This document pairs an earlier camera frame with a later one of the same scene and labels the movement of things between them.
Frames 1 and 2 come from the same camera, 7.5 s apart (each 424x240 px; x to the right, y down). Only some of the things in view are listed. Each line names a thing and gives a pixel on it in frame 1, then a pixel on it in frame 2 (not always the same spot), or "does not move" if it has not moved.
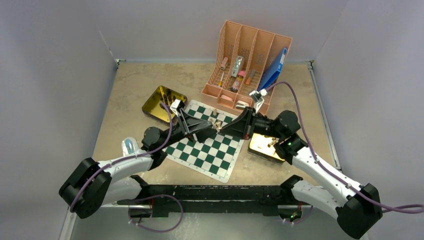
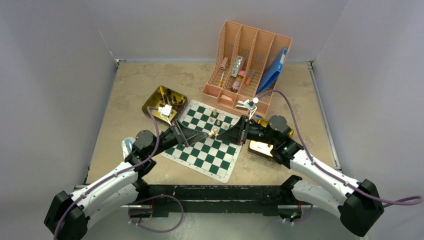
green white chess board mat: x=215 y=155 does not move
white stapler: x=241 y=105 does not move
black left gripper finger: x=202 y=129 → x=187 y=136
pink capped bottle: x=238 y=81 does not move
